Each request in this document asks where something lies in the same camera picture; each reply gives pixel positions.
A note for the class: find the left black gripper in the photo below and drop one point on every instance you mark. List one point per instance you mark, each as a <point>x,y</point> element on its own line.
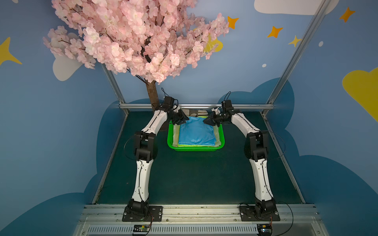
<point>179,117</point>

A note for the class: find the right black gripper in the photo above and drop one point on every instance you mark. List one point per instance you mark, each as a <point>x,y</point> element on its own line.
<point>215,118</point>

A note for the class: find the white raincoat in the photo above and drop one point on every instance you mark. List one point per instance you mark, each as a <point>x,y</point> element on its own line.
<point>194,133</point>

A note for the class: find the green plastic basket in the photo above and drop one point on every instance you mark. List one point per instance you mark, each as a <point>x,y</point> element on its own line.
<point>200,149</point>

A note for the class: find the blue raincoat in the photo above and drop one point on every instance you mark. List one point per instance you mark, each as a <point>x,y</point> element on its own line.
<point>197,132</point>

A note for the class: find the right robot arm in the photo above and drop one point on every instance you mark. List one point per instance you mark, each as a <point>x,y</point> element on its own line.
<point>256,151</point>

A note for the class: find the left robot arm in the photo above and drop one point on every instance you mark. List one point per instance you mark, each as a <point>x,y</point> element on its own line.
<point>145,151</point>

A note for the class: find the beige work glove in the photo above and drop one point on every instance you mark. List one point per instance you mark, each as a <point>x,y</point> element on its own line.
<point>195,113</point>

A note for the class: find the pink cherry blossom tree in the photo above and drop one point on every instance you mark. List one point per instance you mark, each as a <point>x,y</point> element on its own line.
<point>151,40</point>

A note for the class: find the left circuit board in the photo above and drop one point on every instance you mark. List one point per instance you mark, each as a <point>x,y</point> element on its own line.
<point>141,229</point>

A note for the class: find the circuit board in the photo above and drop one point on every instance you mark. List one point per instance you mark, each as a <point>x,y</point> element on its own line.
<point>141,229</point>
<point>264,229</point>

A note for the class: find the right circuit board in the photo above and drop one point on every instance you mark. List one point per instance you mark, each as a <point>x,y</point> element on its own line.
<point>264,229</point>

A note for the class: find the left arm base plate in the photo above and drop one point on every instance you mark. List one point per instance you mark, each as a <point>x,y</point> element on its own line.
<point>152,213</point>

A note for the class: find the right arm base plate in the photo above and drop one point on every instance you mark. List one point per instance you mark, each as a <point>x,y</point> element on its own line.
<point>249,213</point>

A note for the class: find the aluminium frame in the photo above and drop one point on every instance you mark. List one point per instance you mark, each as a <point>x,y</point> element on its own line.
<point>253,66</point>

